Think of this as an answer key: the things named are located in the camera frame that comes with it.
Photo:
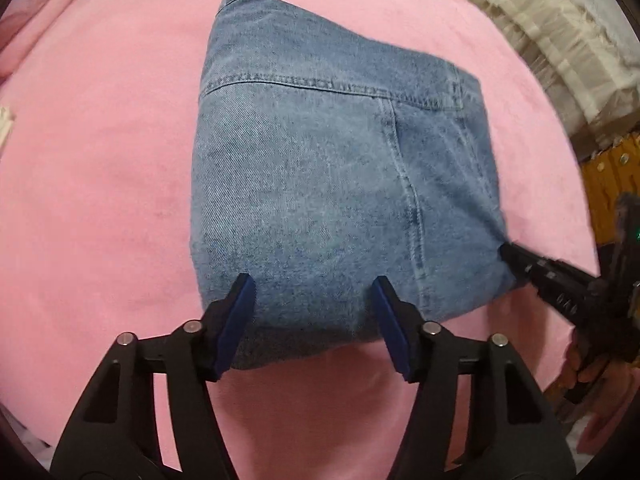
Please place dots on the cream folded clothing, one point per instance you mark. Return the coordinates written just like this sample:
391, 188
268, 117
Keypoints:
5, 125

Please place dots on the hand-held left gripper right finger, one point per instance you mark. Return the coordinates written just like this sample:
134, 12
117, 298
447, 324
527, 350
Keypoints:
392, 330

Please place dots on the cream ruffled lace cover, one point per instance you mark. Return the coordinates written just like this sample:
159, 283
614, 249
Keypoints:
550, 25

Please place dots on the person's right forearm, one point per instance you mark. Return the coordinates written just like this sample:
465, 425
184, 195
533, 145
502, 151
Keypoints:
615, 420

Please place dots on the pink folded quilt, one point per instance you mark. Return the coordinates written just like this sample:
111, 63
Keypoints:
30, 25

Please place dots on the blue denim jacket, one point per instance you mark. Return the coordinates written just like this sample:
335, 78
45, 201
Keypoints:
325, 185

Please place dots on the wooden cabinet with round knobs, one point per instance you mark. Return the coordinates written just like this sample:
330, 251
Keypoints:
610, 180

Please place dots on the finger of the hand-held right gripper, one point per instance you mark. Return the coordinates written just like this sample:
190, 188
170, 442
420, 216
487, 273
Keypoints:
540, 262
565, 295

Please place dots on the person's right hand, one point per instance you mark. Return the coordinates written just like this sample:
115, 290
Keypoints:
587, 367

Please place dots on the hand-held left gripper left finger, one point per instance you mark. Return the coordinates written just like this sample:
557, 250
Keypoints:
235, 325

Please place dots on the pink plush bed blanket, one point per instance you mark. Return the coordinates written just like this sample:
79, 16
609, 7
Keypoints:
100, 210

